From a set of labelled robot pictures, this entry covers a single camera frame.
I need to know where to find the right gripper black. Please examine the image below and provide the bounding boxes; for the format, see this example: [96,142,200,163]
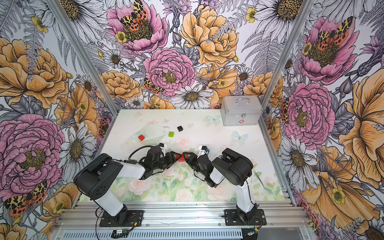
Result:
[182,152,208,177]

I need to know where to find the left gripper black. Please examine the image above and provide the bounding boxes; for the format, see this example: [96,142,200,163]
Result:
[152,150,182,170]

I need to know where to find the long red lego brick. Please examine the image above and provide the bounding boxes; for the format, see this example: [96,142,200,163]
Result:
[175,155,185,163]

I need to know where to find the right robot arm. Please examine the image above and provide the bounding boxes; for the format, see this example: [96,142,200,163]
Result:
[183,146,258,225]

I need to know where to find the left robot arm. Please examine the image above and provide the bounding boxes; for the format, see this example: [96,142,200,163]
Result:
[74,143,183,227]

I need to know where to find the silver metal case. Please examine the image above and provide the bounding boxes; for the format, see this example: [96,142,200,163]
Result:
[221,95,263,126]

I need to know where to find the small green circuit board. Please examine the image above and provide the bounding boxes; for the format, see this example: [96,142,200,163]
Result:
[111,229,127,239]

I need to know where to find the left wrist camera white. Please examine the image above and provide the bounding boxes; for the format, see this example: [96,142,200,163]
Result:
[158,143,167,155]

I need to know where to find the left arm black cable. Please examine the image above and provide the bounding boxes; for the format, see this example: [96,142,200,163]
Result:
[128,145,155,161]

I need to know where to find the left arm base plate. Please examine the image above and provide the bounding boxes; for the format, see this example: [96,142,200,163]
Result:
[99,210,144,228]

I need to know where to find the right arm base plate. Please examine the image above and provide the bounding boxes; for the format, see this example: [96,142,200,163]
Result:
[222,209,267,227]

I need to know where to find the aluminium front rail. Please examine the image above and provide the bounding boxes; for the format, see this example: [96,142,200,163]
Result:
[56,202,310,230]

